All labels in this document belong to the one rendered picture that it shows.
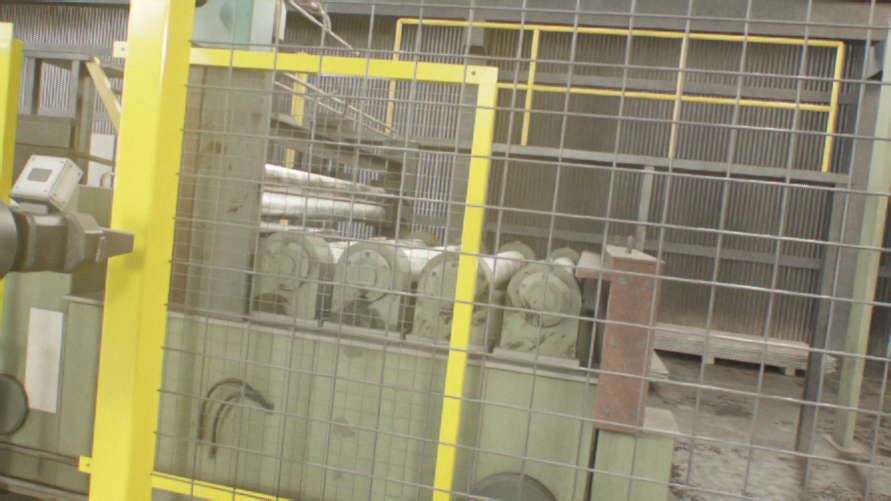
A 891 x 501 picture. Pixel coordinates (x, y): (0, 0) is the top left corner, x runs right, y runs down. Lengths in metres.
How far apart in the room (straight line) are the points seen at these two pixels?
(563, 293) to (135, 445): 1.79
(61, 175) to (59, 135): 5.34
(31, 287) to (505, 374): 2.04
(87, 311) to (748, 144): 10.28
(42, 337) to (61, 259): 2.62
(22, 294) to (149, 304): 2.54
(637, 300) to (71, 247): 1.86
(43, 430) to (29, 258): 2.74
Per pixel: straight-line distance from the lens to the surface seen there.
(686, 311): 11.60
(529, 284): 2.41
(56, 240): 0.67
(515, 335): 2.46
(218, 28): 2.68
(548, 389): 2.43
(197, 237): 2.79
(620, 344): 2.29
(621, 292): 2.26
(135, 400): 0.83
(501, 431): 2.49
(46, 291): 3.26
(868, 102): 11.77
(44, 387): 3.33
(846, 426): 5.87
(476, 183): 1.99
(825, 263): 5.35
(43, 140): 6.12
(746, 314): 11.77
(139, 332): 0.81
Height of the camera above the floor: 1.40
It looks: 3 degrees down
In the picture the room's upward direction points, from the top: 6 degrees clockwise
